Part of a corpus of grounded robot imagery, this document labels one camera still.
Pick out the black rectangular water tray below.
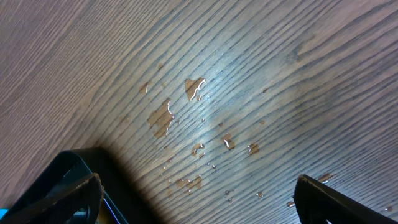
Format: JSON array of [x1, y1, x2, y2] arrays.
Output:
[[0, 147, 162, 224]]

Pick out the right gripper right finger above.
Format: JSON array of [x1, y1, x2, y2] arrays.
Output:
[[293, 175, 397, 224]]

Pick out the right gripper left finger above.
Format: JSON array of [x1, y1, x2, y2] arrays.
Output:
[[1, 173, 104, 224]]

